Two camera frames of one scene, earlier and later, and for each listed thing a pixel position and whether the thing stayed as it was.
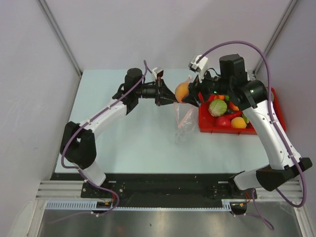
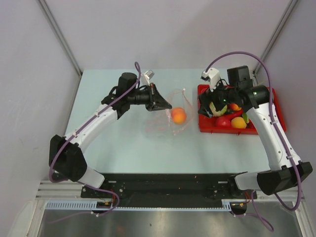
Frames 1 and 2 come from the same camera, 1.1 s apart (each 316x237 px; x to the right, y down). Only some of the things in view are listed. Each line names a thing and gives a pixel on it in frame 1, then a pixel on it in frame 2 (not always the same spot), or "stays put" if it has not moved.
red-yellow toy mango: [233, 107] stays put
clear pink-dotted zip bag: [185, 120] → [175, 120]
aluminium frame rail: [61, 190] stays put
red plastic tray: [207, 120] stays put
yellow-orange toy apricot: [238, 122] stays put
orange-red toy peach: [181, 91] → [178, 115]
